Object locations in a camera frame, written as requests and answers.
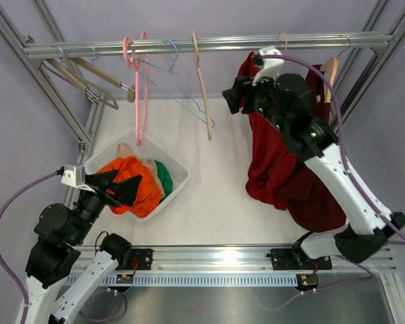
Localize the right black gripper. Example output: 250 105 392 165
223 67 290 134

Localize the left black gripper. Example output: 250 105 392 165
70 169 142 244

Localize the orange t shirt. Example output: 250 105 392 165
97 156 162 219

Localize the beige t shirt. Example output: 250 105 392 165
116 142 165 198

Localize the green t shirt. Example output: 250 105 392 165
155 160 173 201

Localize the beige round hook hanger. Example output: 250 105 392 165
192 31 213 141

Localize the light blue wire hanger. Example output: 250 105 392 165
119 38 216 128

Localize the pink plastic hanger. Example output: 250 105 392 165
122 36 149 146

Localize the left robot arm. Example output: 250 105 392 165
22 165 142 323

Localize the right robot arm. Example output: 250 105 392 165
222 74 405 268

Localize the red t shirt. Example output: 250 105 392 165
236 51 308 211

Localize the empty wooden hanger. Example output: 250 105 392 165
45 59 119 110
70 57 136 103

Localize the wooden hanger with metal hook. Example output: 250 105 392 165
319 36 352 103

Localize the dark maroon t shirt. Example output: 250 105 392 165
280 71 346 232

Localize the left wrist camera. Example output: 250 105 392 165
61 164 95 192

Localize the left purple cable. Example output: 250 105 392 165
0 169 126 324

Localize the purple cable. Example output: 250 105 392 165
249 55 405 311
0 169 126 324

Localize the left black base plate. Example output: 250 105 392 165
116 248 154 271

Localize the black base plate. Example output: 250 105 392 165
266 247 333 271
116 248 154 271

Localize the thin pink wire hanger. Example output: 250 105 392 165
277 32 288 51

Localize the white slotted cable duct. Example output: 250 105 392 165
98 273 298 287

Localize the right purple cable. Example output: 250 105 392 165
249 55 405 311

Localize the aluminium hanging rail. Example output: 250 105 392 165
23 32 394 59

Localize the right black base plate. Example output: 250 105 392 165
266 247 333 271

